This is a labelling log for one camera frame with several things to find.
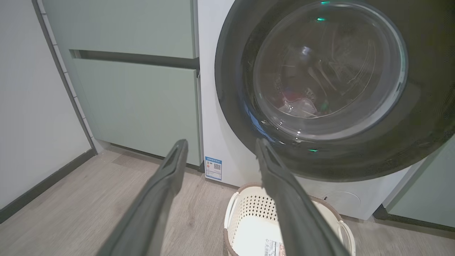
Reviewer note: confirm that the cream perforated laundry basket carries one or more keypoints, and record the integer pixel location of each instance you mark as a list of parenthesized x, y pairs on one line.
[(249, 209)]

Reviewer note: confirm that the paper label inside basket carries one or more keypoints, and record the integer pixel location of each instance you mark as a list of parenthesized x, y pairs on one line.
[(272, 249)]

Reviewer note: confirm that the washing machine glass door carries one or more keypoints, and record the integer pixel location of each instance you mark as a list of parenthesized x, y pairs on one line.
[(234, 71)]

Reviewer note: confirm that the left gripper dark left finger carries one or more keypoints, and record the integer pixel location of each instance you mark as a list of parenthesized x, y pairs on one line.
[(156, 202)]

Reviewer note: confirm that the white front-load washing machine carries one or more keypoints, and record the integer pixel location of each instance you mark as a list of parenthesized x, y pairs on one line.
[(213, 106)]

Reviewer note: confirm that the blue energy label sticker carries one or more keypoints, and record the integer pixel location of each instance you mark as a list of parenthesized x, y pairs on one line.
[(213, 168)]

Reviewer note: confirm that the green cabinet at right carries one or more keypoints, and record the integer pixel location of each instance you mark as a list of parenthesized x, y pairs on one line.
[(430, 192)]

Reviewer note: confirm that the small green cabinet drawer front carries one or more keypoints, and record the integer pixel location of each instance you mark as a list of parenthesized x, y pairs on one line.
[(124, 25)]

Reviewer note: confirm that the red garment with white trim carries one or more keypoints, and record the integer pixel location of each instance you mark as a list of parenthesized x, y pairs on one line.
[(302, 108), (289, 96)]

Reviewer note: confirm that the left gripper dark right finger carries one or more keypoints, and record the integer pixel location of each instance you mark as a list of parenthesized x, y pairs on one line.
[(295, 213)]

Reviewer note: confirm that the large green cabinet drawer front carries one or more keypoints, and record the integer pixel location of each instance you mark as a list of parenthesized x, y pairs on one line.
[(142, 106)]

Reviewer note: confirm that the round white filter cover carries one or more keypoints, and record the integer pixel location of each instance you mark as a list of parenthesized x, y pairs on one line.
[(343, 201)]

